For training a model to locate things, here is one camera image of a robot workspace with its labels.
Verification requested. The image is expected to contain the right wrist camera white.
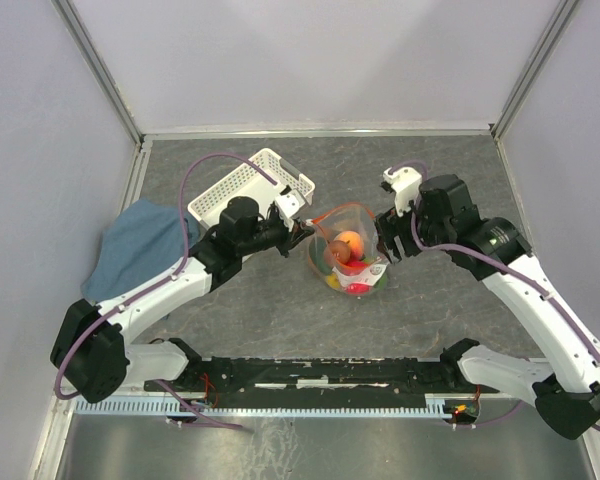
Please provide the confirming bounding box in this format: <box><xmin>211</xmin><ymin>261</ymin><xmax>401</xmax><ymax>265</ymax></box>
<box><xmin>383</xmin><ymin>165</ymin><xmax>428</xmax><ymax>217</ymax></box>

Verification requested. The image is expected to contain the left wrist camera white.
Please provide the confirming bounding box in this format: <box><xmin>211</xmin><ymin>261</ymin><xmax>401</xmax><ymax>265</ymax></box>
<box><xmin>274</xmin><ymin>189</ymin><xmax>307</xmax><ymax>220</ymax></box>

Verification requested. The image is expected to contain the clear zip top bag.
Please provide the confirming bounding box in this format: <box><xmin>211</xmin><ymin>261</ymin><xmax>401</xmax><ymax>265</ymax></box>
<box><xmin>307</xmin><ymin>202</ymin><xmax>388</xmax><ymax>297</ymax></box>

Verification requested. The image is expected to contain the purple cable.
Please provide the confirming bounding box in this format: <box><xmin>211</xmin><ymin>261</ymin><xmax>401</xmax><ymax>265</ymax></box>
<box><xmin>389</xmin><ymin>159</ymin><xmax>600</xmax><ymax>442</ymax></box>
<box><xmin>53</xmin><ymin>152</ymin><xmax>286</xmax><ymax>432</ymax></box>

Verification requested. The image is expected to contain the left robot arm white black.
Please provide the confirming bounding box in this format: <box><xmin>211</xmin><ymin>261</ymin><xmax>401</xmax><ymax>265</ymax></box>
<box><xmin>50</xmin><ymin>190</ymin><xmax>313</xmax><ymax>403</ymax></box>

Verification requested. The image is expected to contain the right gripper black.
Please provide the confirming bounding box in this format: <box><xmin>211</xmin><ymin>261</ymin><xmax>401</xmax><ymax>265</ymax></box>
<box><xmin>371</xmin><ymin>189</ymin><xmax>452</xmax><ymax>266</ymax></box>

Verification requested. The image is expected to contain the blue cloth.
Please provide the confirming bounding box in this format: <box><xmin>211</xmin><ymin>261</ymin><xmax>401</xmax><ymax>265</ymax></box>
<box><xmin>81</xmin><ymin>199</ymin><xmax>200</xmax><ymax>317</ymax></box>

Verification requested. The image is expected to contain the light blue cable duct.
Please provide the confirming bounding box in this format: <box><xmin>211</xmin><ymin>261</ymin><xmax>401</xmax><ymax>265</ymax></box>
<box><xmin>73</xmin><ymin>394</ymin><xmax>452</xmax><ymax>420</ymax></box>

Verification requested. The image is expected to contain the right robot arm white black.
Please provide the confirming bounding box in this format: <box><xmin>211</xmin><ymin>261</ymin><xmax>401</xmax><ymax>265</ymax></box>
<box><xmin>375</xmin><ymin>167</ymin><xmax>600</xmax><ymax>440</ymax></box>

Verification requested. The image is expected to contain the green mini watermelon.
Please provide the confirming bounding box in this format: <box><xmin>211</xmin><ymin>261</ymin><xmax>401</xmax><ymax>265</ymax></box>
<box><xmin>373</xmin><ymin>274</ymin><xmax>388</xmax><ymax>290</ymax></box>

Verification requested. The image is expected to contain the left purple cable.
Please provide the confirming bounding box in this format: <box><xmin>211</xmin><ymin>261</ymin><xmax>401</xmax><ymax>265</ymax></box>
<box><xmin>53</xmin><ymin>152</ymin><xmax>286</xmax><ymax>432</ymax></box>

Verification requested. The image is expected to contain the white perforated plastic basket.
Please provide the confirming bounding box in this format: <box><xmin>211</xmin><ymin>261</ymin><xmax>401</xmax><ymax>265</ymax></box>
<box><xmin>187</xmin><ymin>148</ymin><xmax>315</xmax><ymax>228</ymax></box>

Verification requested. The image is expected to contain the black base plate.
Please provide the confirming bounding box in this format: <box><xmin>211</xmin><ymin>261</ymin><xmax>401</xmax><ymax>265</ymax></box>
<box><xmin>168</xmin><ymin>357</ymin><xmax>496</xmax><ymax>408</ymax></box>

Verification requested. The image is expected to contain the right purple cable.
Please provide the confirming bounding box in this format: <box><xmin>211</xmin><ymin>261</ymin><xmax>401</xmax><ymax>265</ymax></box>
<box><xmin>389</xmin><ymin>159</ymin><xmax>600</xmax><ymax>442</ymax></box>

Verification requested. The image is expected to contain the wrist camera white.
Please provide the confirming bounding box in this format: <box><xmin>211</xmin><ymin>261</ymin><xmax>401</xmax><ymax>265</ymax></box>
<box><xmin>383</xmin><ymin>165</ymin><xmax>428</xmax><ymax>217</ymax></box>
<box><xmin>274</xmin><ymin>189</ymin><xmax>307</xmax><ymax>220</ymax></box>

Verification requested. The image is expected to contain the yellow lemon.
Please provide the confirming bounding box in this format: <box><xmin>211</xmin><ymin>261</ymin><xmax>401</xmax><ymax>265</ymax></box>
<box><xmin>325</xmin><ymin>274</ymin><xmax>341</xmax><ymax>290</ymax></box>

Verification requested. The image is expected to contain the pink yellow peach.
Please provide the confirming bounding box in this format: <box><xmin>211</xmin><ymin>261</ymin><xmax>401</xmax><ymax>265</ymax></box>
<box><xmin>335</xmin><ymin>230</ymin><xmax>365</xmax><ymax>260</ymax></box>

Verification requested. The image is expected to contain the brown kiwi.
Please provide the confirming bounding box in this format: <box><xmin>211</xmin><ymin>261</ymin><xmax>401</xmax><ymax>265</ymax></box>
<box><xmin>324</xmin><ymin>240</ymin><xmax>351</xmax><ymax>264</ymax></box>

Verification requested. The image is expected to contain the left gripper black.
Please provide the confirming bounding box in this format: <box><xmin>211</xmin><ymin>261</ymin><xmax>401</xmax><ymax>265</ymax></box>
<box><xmin>238</xmin><ymin>210</ymin><xmax>315</xmax><ymax>258</ymax></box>

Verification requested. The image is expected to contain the dark green avocado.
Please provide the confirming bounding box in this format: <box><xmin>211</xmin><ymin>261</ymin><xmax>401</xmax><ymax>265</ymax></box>
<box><xmin>315</xmin><ymin>256</ymin><xmax>332</xmax><ymax>275</ymax></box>

